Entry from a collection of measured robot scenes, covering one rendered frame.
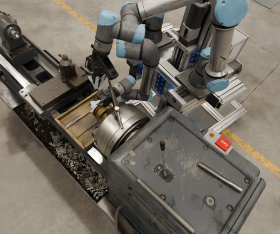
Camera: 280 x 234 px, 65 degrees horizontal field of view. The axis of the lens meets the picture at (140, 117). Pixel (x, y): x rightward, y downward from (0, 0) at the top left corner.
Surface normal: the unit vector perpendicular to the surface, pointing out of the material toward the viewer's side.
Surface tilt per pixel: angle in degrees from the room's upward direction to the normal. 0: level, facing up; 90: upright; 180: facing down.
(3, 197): 0
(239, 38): 0
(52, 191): 0
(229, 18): 83
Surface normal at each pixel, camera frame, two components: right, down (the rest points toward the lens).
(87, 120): 0.10, -0.55
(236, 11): 0.06, 0.75
